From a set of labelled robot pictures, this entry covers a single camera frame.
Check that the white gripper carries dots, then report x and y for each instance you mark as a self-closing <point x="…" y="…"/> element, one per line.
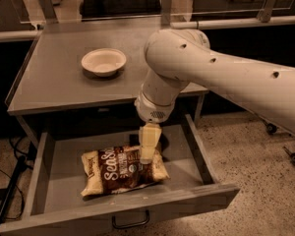
<point x="152" y="110"/>

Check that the brown chip bag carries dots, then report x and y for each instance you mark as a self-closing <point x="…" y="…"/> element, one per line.
<point x="116" y="170"/>

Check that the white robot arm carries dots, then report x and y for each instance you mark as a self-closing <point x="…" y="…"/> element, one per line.
<point x="178" y="57"/>

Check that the grey counter cabinet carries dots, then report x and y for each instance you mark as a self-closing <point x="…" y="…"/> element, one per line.
<point x="53" y="78"/>

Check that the grey open drawer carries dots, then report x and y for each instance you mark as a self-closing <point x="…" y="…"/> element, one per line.
<point x="55" y="206"/>

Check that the white paper bowl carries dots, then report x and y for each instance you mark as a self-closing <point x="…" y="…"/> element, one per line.
<point x="104" y="62"/>

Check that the dark seated person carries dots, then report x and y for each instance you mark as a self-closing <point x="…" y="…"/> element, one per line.
<point x="110" y="8"/>

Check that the black pole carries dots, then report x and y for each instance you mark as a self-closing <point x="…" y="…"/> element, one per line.
<point x="8" y="192"/>

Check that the black drawer handle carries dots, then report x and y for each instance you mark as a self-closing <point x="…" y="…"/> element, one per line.
<point x="130" y="219"/>

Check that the white horizontal rail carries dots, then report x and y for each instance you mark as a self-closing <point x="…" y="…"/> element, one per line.
<point x="24" y="35"/>

